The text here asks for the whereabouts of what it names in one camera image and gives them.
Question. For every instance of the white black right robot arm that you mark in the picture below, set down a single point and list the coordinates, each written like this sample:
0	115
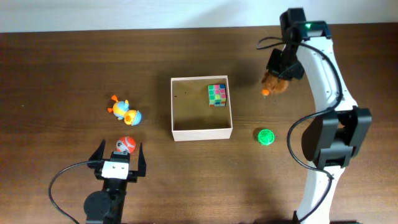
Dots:
338	126

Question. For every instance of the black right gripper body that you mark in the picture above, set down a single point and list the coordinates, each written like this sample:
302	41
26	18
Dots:
284	64

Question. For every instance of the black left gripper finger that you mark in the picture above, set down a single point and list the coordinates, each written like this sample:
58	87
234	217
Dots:
98	154
141	165

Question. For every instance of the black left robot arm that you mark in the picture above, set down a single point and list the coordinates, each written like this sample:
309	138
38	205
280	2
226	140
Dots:
106	205

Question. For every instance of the green lattice ball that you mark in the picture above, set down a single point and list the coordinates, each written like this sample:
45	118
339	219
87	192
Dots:
265	137

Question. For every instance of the colourful puzzle cube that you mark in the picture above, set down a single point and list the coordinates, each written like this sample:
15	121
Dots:
217	95

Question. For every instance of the pink cardboard box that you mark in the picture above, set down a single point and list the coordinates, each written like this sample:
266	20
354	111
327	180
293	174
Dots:
192	118

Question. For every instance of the red white ball toy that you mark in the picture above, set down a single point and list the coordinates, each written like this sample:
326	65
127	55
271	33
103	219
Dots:
126	144

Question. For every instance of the brown plush chicken toy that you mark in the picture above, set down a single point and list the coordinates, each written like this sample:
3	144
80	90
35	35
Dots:
272	85

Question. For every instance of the orange blue duck toy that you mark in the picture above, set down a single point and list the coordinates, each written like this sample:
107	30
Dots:
121	110

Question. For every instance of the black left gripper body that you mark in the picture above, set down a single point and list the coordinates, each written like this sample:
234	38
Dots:
96	165

